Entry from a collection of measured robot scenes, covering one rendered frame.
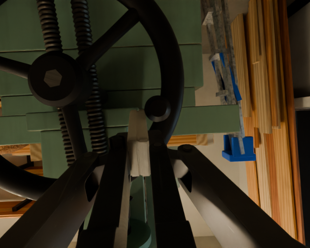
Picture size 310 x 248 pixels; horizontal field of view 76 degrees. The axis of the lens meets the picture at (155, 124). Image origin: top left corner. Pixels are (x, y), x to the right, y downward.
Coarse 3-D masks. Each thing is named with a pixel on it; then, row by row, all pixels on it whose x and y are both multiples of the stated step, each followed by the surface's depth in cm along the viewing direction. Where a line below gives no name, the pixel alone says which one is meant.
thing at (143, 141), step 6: (138, 114) 19; (144, 114) 19; (138, 120) 17; (144, 120) 17; (138, 126) 16; (144, 126) 16; (138, 132) 15; (144, 132) 15; (138, 138) 14; (144, 138) 14; (138, 144) 14; (144, 144) 14; (144, 150) 14; (144, 156) 14; (144, 162) 14; (144, 168) 14; (144, 174) 14; (150, 174) 15
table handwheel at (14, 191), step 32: (0, 0) 23; (128, 0) 23; (160, 32) 22; (0, 64) 23; (32, 64) 21; (64, 64) 21; (160, 64) 24; (64, 96) 21; (160, 128) 23; (0, 160) 23; (32, 192) 23
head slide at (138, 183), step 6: (138, 180) 67; (132, 186) 67; (138, 186) 67; (144, 186) 74; (132, 192) 67; (138, 192) 68; (144, 192) 71; (138, 198) 68; (144, 198) 69; (132, 204) 68; (138, 204) 68; (144, 204) 68; (132, 210) 68; (138, 210) 68; (144, 210) 68; (132, 216) 68; (138, 216) 68; (144, 216) 68
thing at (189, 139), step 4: (172, 136) 58; (176, 136) 58; (180, 136) 58; (184, 136) 58; (188, 136) 58; (192, 136) 58; (172, 140) 58; (176, 140) 58; (180, 140) 58; (184, 140) 58; (188, 140) 58; (192, 140) 58; (24, 148) 56; (28, 148) 56; (12, 152) 56; (16, 152) 56; (20, 152) 56; (24, 152) 56; (28, 152) 56
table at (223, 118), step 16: (48, 112) 32; (80, 112) 32; (112, 112) 32; (128, 112) 32; (192, 112) 42; (208, 112) 42; (224, 112) 42; (0, 128) 41; (16, 128) 41; (32, 128) 32; (48, 128) 32; (176, 128) 42; (192, 128) 42; (208, 128) 42; (224, 128) 42; (0, 144) 41; (16, 144) 41
